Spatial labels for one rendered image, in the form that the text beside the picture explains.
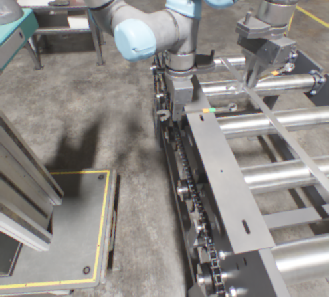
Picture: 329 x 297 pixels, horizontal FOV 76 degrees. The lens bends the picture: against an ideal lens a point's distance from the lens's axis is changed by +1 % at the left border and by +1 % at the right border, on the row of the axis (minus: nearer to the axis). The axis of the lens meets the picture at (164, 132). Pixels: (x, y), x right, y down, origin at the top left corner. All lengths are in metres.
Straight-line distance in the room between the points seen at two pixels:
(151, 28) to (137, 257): 1.48
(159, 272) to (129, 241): 0.28
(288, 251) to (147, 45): 0.72
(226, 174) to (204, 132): 0.15
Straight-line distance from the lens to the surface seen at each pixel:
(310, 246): 0.88
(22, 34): 0.84
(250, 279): 0.62
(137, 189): 1.84
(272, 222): 1.01
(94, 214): 1.46
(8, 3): 0.86
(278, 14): 0.57
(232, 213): 0.53
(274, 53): 0.59
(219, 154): 0.60
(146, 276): 1.65
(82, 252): 1.41
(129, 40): 0.42
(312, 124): 1.31
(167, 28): 0.46
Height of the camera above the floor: 1.64
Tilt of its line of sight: 49 degrees down
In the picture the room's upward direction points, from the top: 2 degrees clockwise
